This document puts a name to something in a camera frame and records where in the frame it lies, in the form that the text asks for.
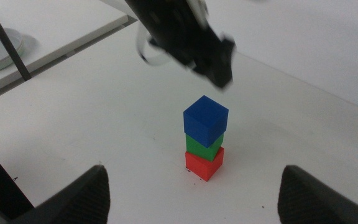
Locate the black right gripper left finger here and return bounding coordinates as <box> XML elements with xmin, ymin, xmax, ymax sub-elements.
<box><xmin>10</xmin><ymin>164</ymin><xmax>111</xmax><ymax>224</ymax></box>

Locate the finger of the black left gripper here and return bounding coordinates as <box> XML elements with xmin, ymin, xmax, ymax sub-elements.
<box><xmin>197</xmin><ymin>60</ymin><xmax>235</xmax><ymax>90</ymax></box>

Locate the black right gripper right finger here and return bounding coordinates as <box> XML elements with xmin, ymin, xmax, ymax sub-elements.
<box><xmin>277</xmin><ymin>164</ymin><xmax>358</xmax><ymax>224</ymax></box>

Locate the blue cube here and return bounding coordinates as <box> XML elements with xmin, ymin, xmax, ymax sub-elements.
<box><xmin>183</xmin><ymin>95</ymin><xmax>229</xmax><ymax>149</ymax></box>

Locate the green cube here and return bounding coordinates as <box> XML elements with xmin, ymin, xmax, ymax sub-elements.
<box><xmin>185</xmin><ymin>133</ymin><xmax>224</xmax><ymax>162</ymax></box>

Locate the red cube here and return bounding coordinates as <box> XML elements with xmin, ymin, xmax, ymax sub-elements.
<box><xmin>185</xmin><ymin>146</ymin><xmax>225</xmax><ymax>182</ymax></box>

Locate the thin black pole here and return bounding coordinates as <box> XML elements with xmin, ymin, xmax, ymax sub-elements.
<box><xmin>0</xmin><ymin>0</ymin><xmax>33</xmax><ymax>82</ymax></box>

